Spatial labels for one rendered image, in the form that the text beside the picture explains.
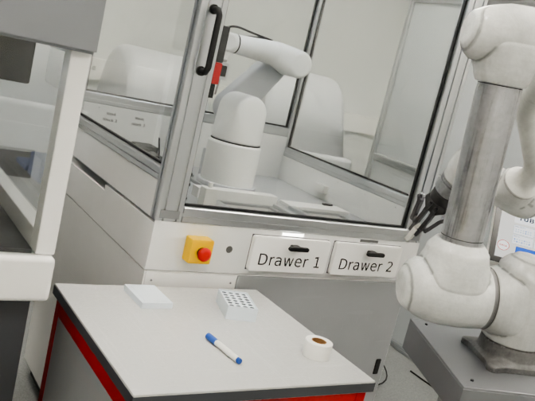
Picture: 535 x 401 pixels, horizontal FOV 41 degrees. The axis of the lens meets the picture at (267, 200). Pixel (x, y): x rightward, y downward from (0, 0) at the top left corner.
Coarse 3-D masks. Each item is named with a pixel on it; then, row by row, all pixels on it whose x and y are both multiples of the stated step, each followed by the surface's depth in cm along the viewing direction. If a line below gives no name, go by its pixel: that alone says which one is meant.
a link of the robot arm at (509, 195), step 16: (528, 96) 176; (528, 112) 180; (528, 128) 184; (528, 144) 188; (528, 160) 192; (512, 176) 202; (528, 176) 197; (496, 192) 206; (512, 192) 202; (528, 192) 201; (512, 208) 206; (528, 208) 205
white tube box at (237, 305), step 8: (224, 296) 193; (232, 296) 196; (240, 296) 196; (248, 296) 197; (224, 304) 190; (232, 304) 189; (240, 304) 190; (248, 304) 192; (224, 312) 189; (232, 312) 187; (240, 312) 187; (248, 312) 188; (256, 312) 189; (240, 320) 188; (248, 320) 189
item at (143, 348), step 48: (96, 288) 186; (192, 288) 204; (96, 336) 158; (144, 336) 164; (192, 336) 170; (240, 336) 178; (288, 336) 185; (48, 384) 184; (96, 384) 156; (144, 384) 141; (192, 384) 146; (240, 384) 151; (288, 384) 157; (336, 384) 163
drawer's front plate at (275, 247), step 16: (256, 240) 213; (272, 240) 216; (288, 240) 219; (304, 240) 222; (320, 240) 226; (256, 256) 214; (272, 256) 217; (288, 256) 220; (304, 256) 224; (320, 256) 227; (288, 272) 222; (304, 272) 225; (320, 272) 229
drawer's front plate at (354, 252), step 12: (336, 252) 230; (348, 252) 233; (360, 252) 235; (384, 252) 241; (396, 252) 244; (336, 264) 231; (348, 264) 234; (360, 264) 237; (384, 264) 243; (396, 264) 246; (372, 276) 241; (384, 276) 244
